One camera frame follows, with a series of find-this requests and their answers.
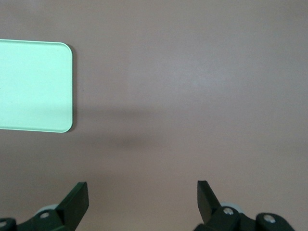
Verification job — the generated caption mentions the brown table cover mat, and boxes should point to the brown table cover mat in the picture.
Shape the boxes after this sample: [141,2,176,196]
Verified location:
[0,0,308,231]

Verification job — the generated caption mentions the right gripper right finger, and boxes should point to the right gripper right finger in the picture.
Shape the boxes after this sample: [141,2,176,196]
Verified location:
[194,180,296,231]

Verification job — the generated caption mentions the light green rectangular tray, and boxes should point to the light green rectangular tray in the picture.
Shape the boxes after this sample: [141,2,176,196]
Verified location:
[0,39,73,134]

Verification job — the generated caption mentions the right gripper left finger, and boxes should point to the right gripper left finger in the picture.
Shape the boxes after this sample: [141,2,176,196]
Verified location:
[0,181,90,231]

